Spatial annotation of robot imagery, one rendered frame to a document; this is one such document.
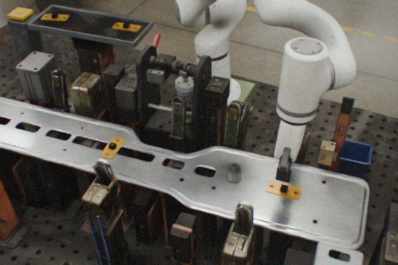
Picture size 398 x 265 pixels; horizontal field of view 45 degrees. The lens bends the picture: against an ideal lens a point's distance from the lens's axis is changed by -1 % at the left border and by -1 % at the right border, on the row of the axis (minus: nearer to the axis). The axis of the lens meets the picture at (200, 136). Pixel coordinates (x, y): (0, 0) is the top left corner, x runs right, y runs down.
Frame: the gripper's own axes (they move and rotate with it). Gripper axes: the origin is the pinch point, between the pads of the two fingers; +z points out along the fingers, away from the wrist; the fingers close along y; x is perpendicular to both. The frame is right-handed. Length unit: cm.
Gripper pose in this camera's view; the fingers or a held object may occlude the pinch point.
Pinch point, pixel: (286, 163)
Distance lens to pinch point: 113.1
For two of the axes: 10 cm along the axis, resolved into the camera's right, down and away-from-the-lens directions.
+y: -3.4, 6.3, -7.0
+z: 0.0, 7.4, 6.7
